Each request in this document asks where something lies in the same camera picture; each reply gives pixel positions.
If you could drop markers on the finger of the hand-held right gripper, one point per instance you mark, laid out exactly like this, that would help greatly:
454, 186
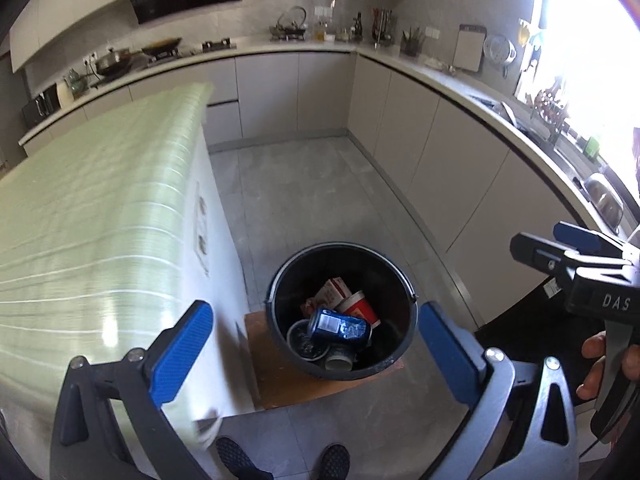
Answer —
575, 235
537, 252

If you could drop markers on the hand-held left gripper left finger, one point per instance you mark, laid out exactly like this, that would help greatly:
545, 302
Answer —
180, 355

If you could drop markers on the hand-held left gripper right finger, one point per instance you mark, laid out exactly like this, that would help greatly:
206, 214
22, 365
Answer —
450, 355

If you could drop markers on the red paper cup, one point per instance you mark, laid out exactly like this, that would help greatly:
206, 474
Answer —
362, 310

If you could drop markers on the tall blue paper cup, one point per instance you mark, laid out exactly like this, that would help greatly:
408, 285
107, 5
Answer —
340, 357

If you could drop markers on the blue drink can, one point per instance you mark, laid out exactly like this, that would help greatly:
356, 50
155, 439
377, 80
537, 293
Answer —
335, 325

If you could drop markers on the blue bowl cup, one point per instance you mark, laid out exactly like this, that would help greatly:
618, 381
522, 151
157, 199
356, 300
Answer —
300, 342

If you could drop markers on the red white crushed carton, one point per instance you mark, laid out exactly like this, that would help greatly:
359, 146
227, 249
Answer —
335, 289

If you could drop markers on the black plastic bucket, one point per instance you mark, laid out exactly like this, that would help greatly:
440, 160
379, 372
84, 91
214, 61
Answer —
300, 270

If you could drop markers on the person's right hand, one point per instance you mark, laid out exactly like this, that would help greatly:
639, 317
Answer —
596, 347

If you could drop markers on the steel kitchen sink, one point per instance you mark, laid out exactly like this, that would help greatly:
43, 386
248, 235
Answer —
600, 195

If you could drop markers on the white kitchen island base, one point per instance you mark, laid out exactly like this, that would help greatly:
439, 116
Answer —
220, 260

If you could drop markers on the cardboard under bin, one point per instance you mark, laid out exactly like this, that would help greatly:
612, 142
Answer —
280, 385

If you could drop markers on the island socket panel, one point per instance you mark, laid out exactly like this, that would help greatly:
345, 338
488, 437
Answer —
201, 240

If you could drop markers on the person's left dark shoe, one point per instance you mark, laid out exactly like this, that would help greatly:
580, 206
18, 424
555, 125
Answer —
237, 460

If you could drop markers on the person's dark shoe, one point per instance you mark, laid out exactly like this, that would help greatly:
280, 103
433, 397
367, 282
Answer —
237, 460
334, 462

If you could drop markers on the dish rack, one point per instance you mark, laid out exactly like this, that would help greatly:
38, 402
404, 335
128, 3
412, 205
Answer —
550, 110

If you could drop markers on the person's right dark shoe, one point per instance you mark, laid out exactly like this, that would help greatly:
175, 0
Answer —
334, 462

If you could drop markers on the bright kitchen window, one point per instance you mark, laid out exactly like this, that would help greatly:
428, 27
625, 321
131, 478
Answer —
590, 60

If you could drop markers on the hanging blue green cloth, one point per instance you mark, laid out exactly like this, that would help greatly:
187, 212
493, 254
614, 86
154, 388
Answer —
537, 45

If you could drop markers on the steel colander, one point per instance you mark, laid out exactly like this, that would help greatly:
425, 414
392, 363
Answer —
498, 52

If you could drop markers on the hanging yellow cloth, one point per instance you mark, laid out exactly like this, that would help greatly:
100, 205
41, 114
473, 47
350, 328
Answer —
525, 32

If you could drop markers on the white dish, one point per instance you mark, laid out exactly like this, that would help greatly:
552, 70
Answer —
438, 64

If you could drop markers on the white cutting board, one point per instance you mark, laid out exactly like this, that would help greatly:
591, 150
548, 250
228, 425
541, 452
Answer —
469, 49

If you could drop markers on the dark chopstick holder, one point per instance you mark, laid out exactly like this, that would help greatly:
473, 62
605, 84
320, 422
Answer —
412, 45

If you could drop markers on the steel utensil holder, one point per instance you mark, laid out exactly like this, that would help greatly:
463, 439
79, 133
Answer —
384, 27

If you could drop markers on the white thermos jug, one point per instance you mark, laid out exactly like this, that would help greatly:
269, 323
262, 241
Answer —
63, 96

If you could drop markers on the black microwave oven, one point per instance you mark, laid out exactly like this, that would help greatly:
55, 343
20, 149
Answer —
40, 107

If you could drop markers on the dark glass bottle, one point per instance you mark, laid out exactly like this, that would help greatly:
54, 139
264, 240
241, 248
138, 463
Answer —
357, 27

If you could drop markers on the green teapot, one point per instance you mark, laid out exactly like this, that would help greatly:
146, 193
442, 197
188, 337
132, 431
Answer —
75, 82

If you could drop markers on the grey pot with lid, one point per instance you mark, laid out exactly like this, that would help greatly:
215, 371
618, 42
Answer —
114, 62

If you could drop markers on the dark wok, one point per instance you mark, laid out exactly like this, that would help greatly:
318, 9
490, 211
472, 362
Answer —
161, 47

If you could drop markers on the black gas hob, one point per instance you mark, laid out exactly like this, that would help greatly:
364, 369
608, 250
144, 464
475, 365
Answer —
215, 47

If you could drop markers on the yellow oil bottle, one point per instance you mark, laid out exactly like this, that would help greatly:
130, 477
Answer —
320, 31

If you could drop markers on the white wall socket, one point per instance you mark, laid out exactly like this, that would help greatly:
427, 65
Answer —
90, 57

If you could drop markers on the double wall socket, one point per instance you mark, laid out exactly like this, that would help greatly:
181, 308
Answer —
323, 12

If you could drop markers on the beige upper wall cabinets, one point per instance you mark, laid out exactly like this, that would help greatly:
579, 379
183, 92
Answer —
65, 20

